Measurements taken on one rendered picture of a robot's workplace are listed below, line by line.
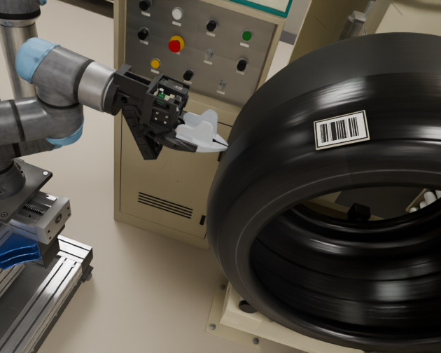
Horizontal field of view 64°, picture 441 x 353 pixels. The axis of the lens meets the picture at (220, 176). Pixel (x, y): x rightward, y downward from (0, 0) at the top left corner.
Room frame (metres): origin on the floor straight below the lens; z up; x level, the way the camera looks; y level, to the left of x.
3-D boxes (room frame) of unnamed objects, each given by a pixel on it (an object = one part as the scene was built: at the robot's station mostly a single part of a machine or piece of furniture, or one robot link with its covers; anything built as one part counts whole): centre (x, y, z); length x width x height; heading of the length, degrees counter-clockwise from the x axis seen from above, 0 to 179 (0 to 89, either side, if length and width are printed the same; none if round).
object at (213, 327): (0.82, -0.28, 0.01); 0.27 x 0.27 x 0.02; 89
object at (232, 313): (0.57, -0.15, 0.84); 0.36 x 0.09 x 0.06; 179
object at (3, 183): (0.65, 0.66, 0.77); 0.15 x 0.15 x 0.10
